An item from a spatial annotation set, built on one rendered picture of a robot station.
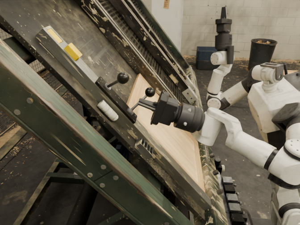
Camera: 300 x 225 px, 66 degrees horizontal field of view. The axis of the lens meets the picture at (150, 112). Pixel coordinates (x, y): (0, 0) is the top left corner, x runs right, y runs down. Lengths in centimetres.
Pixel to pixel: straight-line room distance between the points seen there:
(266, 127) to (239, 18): 532
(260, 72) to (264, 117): 19
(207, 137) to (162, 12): 416
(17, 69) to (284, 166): 70
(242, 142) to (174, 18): 421
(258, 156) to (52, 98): 57
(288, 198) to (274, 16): 535
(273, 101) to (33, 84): 89
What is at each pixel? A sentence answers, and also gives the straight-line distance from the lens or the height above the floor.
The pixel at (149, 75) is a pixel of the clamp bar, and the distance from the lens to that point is 128.
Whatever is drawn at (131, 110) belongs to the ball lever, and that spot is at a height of 136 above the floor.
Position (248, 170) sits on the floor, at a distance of 277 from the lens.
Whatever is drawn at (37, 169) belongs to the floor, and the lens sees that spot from 283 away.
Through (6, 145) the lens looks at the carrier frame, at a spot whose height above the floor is 79.
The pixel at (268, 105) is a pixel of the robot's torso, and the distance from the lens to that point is 108.
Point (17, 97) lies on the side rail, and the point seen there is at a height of 154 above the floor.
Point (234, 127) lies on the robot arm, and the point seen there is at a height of 138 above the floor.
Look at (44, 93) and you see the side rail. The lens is 60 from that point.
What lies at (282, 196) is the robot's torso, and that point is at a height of 73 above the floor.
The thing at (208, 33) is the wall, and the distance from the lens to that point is 630.
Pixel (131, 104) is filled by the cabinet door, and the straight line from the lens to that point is 97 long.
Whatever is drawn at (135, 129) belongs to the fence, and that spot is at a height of 130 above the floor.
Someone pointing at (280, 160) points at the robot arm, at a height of 135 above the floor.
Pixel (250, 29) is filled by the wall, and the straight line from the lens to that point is 643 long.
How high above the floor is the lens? 177
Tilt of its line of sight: 30 degrees down
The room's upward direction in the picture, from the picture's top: straight up
